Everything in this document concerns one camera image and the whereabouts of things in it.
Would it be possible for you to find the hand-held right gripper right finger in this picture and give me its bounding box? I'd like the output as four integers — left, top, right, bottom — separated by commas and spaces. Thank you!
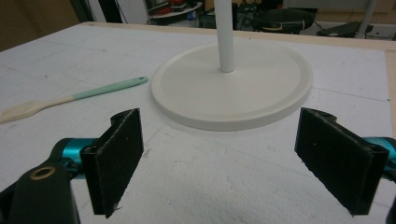
293, 106, 396, 217

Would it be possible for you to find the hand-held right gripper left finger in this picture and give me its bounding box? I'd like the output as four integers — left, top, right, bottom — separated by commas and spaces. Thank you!
49, 107, 145, 219

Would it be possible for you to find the white round stand with pole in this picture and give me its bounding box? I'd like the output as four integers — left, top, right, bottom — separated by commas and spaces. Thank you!
150, 0, 314, 132

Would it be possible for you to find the white metal stand leg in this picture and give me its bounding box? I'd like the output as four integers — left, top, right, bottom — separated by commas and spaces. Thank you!
354, 0, 378, 40

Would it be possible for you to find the black bag with yellow stripe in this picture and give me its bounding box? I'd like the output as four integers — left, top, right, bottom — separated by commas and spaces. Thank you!
251, 7, 316, 35

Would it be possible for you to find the round white shelf with clutter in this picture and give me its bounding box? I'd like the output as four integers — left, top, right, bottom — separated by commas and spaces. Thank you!
146, 0, 204, 21

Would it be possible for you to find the green handled cream spatula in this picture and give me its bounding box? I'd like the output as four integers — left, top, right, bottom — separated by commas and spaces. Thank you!
0, 76, 149, 125

